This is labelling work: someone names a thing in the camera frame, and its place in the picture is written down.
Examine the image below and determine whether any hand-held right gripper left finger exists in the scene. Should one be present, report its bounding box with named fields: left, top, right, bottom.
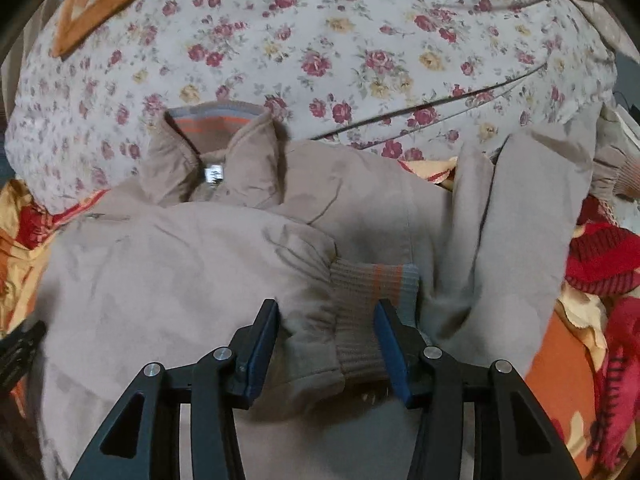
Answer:
left=69, top=299, right=281, bottom=480

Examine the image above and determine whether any orange red printed blanket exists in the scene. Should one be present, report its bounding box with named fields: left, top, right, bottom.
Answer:
left=0, top=157, right=640, bottom=476

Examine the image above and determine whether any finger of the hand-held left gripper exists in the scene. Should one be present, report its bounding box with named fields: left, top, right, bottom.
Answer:
left=0, top=321, right=47, bottom=397

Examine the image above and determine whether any red knitted cloth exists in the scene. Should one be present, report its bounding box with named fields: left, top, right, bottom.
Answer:
left=565, top=222, right=640, bottom=297

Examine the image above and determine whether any floral quilt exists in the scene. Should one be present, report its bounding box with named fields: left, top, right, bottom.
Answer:
left=5, top=0, right=618, bottom=213

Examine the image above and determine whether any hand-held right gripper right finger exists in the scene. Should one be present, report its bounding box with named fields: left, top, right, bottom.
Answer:
left=373, top=299, right=584, bottom=480

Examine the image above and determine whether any beige jacket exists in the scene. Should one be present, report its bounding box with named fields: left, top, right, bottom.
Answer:
left=27, top=102, right=640, bottom=480

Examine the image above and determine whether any orange patterned cloth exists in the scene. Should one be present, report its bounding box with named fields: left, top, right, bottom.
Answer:
left=52, top=0, right=201, bottom=58

